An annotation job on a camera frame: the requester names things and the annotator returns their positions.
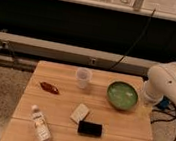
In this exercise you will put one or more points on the black rectangular box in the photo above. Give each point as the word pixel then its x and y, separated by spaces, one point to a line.
pixel 89 128

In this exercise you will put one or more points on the clear plastic cup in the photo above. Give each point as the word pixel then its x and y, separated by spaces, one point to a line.
pixel 83 76

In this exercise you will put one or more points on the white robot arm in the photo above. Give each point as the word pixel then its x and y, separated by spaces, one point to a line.
pixel 161 82

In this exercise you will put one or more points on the blue connector plug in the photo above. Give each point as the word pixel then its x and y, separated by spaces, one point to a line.
pixel 163 104

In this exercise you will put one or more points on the clear plastic bottle white label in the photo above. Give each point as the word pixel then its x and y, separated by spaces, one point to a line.
pixel 41 127

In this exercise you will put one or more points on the grey metal wall rail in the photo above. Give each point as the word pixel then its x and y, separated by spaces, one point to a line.
pixel 74 54

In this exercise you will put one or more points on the beige rectangular block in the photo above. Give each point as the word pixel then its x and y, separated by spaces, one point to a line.
pixel 79 113

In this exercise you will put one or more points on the green ceramic bowl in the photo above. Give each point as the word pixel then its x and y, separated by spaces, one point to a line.
pixel 122 95

